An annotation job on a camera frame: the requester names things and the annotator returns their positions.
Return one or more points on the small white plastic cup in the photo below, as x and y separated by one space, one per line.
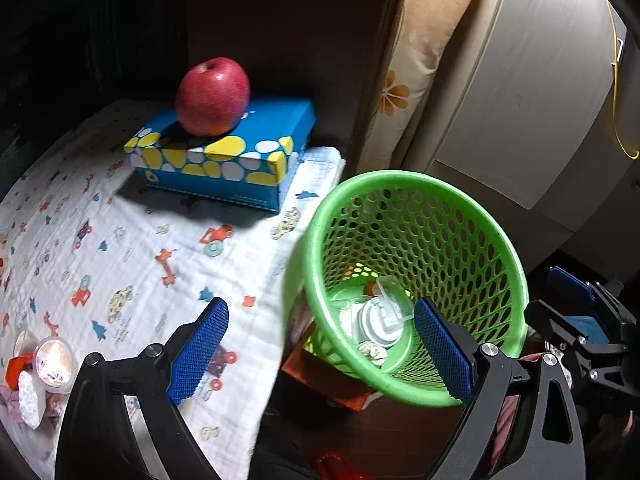
25 342

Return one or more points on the blue spotted tissue box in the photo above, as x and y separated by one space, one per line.
235 160

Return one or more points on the red orange snack wrapper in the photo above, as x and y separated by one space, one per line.
17 367

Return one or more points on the green plastic basket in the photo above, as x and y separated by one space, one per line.
450 240

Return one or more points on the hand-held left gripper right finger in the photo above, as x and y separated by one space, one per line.
442 350

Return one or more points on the small beige pudding cup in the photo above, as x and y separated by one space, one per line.
55 362

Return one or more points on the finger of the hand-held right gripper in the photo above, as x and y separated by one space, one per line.
555 327
570 284

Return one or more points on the orange cardboard box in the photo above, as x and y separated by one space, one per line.
320 380

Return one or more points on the red plastic item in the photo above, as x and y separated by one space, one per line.
340 467

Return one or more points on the clear round plastic dish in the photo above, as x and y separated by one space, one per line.
375 322

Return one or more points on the floral beige pillow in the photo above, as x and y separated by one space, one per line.
425 60

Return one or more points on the printed cartoon blanket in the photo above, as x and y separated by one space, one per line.
150 310

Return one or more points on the red apple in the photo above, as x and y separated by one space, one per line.
212 95

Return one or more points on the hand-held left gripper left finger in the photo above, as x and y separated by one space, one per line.
200 350

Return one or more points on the brown wooden panel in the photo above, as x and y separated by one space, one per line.
300 50

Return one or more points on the white cabinet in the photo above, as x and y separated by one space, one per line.
525 110

